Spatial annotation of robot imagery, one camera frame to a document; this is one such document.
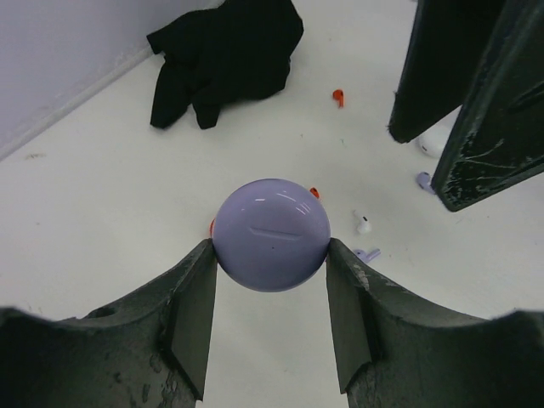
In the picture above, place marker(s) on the black cloth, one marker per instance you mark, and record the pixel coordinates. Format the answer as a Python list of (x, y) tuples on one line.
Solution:
[(240, 50)]

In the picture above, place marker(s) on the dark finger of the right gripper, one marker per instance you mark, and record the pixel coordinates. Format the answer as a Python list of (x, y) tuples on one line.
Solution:
[(497, 139), (448, 40)]

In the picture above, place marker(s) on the orange round charging case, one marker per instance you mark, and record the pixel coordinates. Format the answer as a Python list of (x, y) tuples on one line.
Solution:
[(211, 226)]

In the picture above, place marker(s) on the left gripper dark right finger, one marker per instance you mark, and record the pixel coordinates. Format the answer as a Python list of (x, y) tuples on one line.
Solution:
[(396, 349)]

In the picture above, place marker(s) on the orange earbud near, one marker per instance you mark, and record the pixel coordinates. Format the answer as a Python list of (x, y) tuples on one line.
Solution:
[(315, 192)]

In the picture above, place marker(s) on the orange earbud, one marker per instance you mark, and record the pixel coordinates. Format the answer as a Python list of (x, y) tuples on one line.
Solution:
[(315, 192), (338, 96)]

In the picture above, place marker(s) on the purple earbud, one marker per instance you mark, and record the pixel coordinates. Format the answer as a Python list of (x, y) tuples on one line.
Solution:
[(423, 180), (366, 257)]

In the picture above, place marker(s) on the orange earbud far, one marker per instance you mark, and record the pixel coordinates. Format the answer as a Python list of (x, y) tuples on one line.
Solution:
[(338, 96)]

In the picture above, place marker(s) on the white round charging case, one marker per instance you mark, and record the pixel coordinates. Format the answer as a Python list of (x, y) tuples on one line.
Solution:
[(432, 142)]

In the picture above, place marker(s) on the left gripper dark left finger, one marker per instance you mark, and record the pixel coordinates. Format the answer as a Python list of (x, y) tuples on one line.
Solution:
[(149, 348)]

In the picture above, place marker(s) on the white earbud left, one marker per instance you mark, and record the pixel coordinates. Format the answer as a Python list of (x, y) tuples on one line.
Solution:
[(363, 225)]

